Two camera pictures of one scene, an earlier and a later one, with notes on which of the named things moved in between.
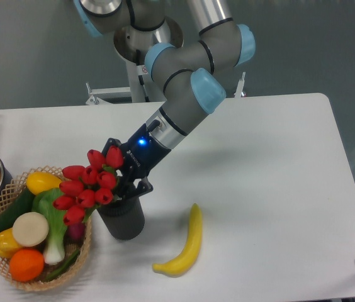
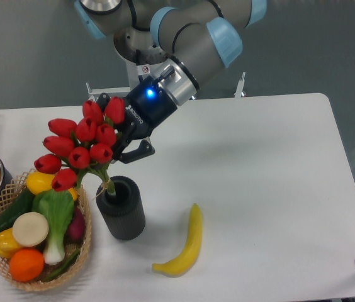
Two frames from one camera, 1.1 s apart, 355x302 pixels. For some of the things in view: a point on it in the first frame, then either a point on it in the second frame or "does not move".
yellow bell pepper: x=5 y=244 does not move
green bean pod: x=65 y=266 does not move
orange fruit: x=26 y=265 does not move
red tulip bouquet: x=85 y=187 -> x=73 y=148
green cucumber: x=22 y=204 does not move
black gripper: x=141 y=154 -> x=146 y=108
